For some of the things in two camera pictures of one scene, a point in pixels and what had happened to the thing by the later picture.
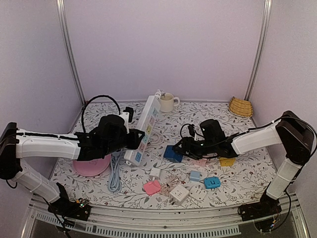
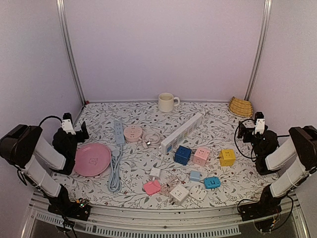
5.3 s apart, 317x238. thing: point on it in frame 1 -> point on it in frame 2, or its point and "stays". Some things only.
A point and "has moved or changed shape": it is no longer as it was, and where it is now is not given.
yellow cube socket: x=227 y=161 stays
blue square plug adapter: x=212 y=182 stays
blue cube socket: x=170 y=154 has moved or changed shape
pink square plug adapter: x=152 y=187 stays
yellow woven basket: x=240 y=107 stays
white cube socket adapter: x=178 y=194 stays
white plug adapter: x=197 y=192 stays
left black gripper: x=134 y=133 -> x=81 y=138
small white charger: x=154 y=173 stays
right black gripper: x=185 y=141 -> x=242 y=131
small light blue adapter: x=194 y=175 stays
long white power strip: x=134 y=156 -> x=168 y=144
